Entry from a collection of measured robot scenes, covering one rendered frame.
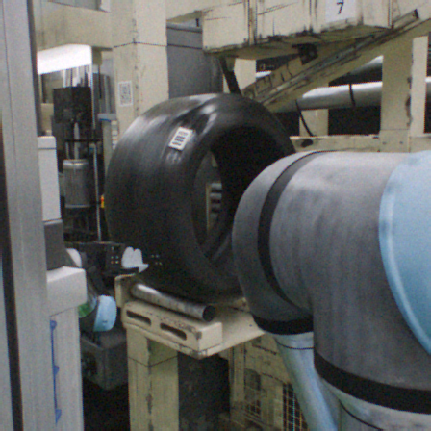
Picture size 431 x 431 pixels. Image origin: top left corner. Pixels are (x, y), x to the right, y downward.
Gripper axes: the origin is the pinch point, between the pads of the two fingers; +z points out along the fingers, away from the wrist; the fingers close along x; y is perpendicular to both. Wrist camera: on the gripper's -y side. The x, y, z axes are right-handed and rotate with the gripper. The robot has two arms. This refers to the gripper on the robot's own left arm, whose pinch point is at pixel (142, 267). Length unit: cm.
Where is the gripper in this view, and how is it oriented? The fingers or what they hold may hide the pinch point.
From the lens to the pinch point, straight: 145.5
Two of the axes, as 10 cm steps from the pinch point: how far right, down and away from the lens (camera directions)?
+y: 0.7, -10.0, -0.6
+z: 7.3, 0.1, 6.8
